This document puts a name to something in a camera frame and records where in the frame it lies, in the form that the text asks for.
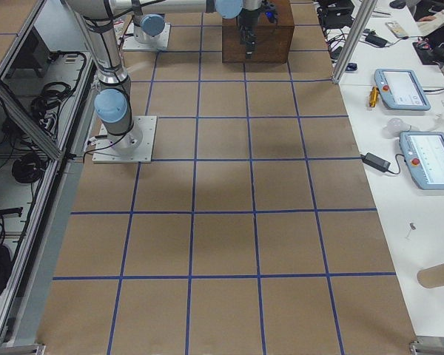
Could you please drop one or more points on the far teach pendant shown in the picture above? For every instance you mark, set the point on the far teach pendant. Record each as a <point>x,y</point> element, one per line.
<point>401,90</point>

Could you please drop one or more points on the blue small device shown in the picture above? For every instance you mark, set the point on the blue small device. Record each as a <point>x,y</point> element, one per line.
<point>351,67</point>

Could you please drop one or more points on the cardboard tube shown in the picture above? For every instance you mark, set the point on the cardboard tube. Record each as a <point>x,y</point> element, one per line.
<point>432,277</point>

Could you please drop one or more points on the yellow tool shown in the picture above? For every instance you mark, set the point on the yellow tool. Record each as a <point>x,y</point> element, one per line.
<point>373,97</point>

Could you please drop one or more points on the dark wooden drawer cabinet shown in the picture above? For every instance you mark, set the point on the dark wooden drawer cabinet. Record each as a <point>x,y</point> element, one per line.
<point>274,34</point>

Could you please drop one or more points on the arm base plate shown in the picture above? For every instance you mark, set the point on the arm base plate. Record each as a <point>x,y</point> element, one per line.
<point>136,146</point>
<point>138,41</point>

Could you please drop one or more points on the near teach pendant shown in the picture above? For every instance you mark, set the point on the near teach pendant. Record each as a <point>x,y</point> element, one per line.
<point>424,157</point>

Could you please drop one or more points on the white light bulb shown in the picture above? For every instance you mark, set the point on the white light bulb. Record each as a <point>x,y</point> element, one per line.
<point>395,127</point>

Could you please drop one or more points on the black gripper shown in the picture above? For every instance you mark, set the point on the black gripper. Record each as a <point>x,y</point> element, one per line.
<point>249,22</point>

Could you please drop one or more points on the black power adapter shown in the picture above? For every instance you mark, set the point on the black power adapter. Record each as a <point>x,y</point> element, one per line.
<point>375,162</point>

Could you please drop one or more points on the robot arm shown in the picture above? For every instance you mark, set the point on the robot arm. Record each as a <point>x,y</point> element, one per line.
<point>112,104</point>
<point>149,17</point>

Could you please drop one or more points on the teach pendant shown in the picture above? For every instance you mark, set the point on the teach pendant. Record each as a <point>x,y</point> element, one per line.
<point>401,90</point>
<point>424,157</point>

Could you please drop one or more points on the aluminium frame post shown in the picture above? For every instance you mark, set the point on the aluminium frame post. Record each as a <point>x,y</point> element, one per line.
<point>360,21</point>

